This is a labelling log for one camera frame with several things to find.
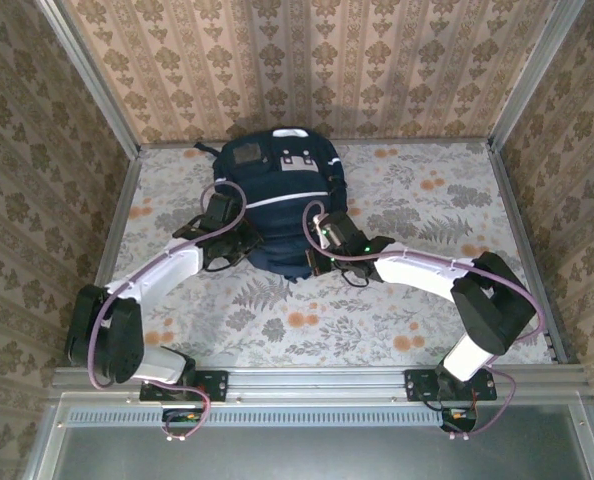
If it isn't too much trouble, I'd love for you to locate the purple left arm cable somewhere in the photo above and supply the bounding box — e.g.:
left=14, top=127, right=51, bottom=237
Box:
left=87, top=181, right=248, bottom=441

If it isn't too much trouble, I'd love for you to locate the grey slotted cable duct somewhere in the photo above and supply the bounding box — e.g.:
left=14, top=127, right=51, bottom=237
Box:
left=68, top=405, right=446, bottom=429

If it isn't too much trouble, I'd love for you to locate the navy blue backpack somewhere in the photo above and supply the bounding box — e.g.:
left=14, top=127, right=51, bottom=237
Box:
left=193, top=127, right=361, bottom=281

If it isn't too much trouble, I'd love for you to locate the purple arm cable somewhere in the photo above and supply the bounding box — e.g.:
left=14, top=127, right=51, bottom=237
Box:
left=302, top=201, right=547, bottom=441
left=87, top=181, right=248, bottom=441

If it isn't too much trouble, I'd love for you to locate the grey metal tray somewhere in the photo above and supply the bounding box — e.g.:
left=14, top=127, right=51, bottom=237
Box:
left=24, top=392, right=594, bottom=480

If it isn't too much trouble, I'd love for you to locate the black connector box with wires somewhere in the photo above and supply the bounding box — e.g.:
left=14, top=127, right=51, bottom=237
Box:
left=439, top=407, right=478, bottom=434
left=160, top=407, right=204, bottom=437

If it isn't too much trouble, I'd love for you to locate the aluminium mounting rail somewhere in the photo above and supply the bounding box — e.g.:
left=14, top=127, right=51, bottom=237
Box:
left=51, top=364, right=591, bottom=401

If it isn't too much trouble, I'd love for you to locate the aluminium table side rail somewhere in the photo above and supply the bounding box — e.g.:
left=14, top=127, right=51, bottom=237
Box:
left=486, top=144, right=569, bottom=364
left=71, top=147, right=144, bottom=369

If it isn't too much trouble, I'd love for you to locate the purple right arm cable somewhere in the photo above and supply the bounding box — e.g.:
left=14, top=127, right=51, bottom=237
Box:
left=302, top=201, right=547, bottom=441

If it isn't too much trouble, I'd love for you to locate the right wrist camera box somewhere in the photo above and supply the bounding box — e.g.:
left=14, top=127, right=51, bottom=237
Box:
left=310, top=213, right=336, bottom=251

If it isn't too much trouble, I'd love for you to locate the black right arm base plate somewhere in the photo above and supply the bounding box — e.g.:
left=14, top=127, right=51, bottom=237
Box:
left=404, top=368, right=498, bottom=404

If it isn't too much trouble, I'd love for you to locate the aluminium frame post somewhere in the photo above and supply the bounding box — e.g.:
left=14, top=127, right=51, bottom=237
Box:
left=34, top=0, right=143, bottom=156
left=486, top=0, right=586, bottom=151

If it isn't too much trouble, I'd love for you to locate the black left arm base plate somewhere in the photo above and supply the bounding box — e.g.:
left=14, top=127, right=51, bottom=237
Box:
left=139, top=369, right=228, bottom=404

